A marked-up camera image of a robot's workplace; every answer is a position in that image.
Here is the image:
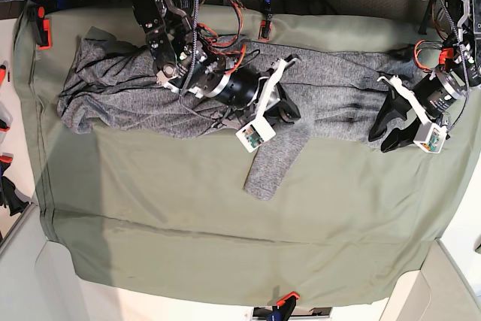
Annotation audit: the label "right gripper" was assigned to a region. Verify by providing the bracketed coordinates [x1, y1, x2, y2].
[217, 56, 301, 129]

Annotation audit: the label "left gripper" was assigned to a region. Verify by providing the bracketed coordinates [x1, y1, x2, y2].
[368, 71, 466, 153]

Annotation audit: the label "grey long-sleeve shirt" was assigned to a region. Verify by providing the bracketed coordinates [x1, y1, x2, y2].
[56, 26, 418, 202]

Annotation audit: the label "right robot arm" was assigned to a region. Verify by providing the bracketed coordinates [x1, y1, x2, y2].
[131, 0, 301, 129]

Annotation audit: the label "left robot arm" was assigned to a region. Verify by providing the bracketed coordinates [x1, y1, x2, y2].
[368, 0, 480, 154]

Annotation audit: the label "green table cloth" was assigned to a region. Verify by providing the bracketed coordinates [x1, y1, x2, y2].
[13, 8, 480, 307]

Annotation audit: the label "orange black bottom clamp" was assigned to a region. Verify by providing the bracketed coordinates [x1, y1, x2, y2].
[267, 292, 300, 321]

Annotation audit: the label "orange black clamp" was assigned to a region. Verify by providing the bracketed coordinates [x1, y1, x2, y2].
[27, 5, 52, 50]
[267, 292, 300, 321]

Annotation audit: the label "orange black left clamp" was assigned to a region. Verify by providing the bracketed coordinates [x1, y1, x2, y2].
[27, 5, 52, 50]

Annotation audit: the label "tools at left edge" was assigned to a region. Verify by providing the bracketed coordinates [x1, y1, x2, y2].
[0, 59, 29, 217]

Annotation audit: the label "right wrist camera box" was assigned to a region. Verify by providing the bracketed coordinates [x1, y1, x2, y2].
[235, 117, 276, 153]

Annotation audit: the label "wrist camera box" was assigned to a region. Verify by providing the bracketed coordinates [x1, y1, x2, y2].
[413, 123, 447, 154]
[235, 117, 276, 153]

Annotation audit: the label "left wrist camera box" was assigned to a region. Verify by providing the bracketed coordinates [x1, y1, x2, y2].
[413, 123, 447, 154]

